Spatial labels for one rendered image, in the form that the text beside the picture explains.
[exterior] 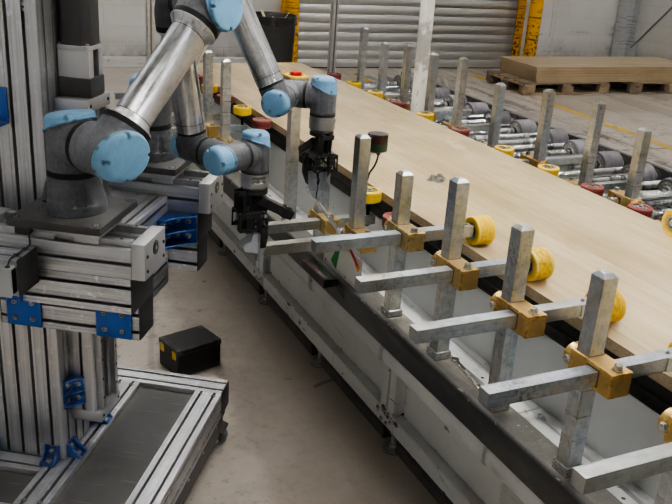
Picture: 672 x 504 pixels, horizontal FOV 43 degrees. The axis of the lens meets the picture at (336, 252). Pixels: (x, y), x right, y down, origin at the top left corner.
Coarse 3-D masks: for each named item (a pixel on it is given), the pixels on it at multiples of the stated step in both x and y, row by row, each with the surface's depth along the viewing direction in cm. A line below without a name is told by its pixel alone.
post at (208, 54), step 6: (204, 54) 362; (210, 54) 362; (204, 60) 363; (210, 60) 363; (204, 66) 364; (210, 66) 364; (204, 72) 365; (210, 72) 365; (204, 78) 366; (210, 78) 366; (204, 84) 367; (210, 84) 367; (204, 90) 368; (210, 90) 368; (204, 96) 368; (210, 96) 369; (204, 102) 369; (210, 102) 370; (204, 108) 370; (210, 108) 371; (204, 114) 371; (210, 114) 372; (210, 120) 373
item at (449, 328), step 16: (544, 304) 182; (560, 304) 182; (576, 304) 183; (448, 320) 171; (464, 320) 172; (480, 320) 172; (496, 320) 174; (512, 320) 176; (416, 336) 167; (432, 336) 168; (448, 336) 170
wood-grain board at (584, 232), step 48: (240, 96) 397; (336, 144) 324; (432, 144) 334; (480, 144) 339; (384, 192) 270; (432, 192) 274; (480, 192) 277; (528, 192) 281; (576, 192) 284; (576, 240) 239; (624, 240) 242; (528, 288) 206; (576, 288) 207; (624, 288) 209; (624, 336) 183
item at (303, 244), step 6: (342, 234) 243; (348, 234) 244; (282, 240) 236; (288, 240) 236; (294, 240) 236; (300, 240) 237; (306, 240) 237; (270, 246) 232; (276, 246) 232; (282, 246) 233; (288, 246) 234; (294, 246) 235; (300, 246) 236; (306, 246) 236; (264, 252) 232; (270, 252) 232; (276, 252) 233; (282, 252) 234; (288, 252) 235; (294, 252) 236
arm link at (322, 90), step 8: (312, 80) 237; (320, 80) 236; (328, 80) 236; (336, 80) 238; (312, 88) 237; (320, 88) 236; (328, 88) 236; (336, 88) 239; (312, 96) 237; (320, 96) 237; (328, 96) 237; (336, 96) 240; (312, 104) 239; (320, 104) 238; (328, 104) 238; (312, 112) 240; (320, 112) 238; (328, 112) 239
